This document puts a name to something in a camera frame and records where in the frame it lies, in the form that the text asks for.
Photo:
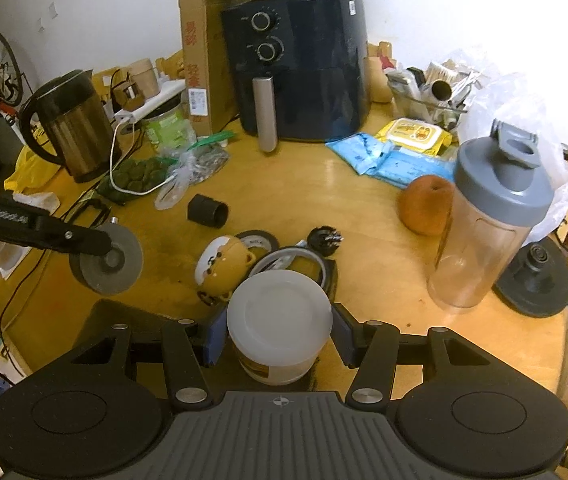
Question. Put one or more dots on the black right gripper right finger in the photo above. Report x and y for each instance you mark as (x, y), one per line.
(372, 349)

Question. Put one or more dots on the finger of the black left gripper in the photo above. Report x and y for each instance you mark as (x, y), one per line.
(29, 226)

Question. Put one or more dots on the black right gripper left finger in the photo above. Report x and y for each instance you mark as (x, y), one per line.
(188, 346)

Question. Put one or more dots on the white plastic jar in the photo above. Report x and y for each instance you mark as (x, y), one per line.
(279, 321)

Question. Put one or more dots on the black cylinder grey disc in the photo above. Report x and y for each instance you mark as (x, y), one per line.
(118, 269)

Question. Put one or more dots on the black round plug connector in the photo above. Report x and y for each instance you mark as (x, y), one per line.
(324, 240)

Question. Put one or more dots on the black hexagonal socket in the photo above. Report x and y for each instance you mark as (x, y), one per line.
(206, 211)

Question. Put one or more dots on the black electrical tape roll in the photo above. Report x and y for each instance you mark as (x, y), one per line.
(258, 242)

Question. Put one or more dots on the white power adapter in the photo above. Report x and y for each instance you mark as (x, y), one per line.
(10, 257)

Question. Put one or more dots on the brown cardboard box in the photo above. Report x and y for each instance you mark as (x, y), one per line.
(145, 327)

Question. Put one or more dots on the yellow plastic bag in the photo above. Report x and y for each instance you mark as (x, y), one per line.
(30, 173)

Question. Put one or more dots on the black rectangular gasket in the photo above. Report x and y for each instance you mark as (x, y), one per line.
(102, 209)

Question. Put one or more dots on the steel electric kettle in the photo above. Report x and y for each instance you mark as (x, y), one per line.
(71, 114)

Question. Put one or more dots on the orange round fruit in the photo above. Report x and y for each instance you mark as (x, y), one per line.
(424, 205)

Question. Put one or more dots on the green snack bag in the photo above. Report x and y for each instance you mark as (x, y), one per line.
(134, 178)

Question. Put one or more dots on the black kettle base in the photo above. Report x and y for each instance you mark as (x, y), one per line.
(535, 282)

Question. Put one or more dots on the clear plastic bag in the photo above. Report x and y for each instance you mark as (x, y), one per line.
(196, 164)

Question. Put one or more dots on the blue wet wipes pack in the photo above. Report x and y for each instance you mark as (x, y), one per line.
(362, 152)

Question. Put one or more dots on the clear shaker bottle grey lid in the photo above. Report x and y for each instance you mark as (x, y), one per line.
(501, 191)

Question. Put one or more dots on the green label jar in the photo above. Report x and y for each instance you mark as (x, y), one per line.
(166, 131)

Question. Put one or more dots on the yellow wet wipes pack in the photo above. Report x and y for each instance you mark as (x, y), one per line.
(415, 135)

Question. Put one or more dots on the tall brown cardboard carton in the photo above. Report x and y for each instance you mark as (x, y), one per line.
(209, 82)

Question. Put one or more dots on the clear bin with clutter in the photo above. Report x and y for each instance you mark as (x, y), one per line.
(441, 95)

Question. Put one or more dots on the dark blue air fryer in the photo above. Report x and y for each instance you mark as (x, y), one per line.
(298, 68)

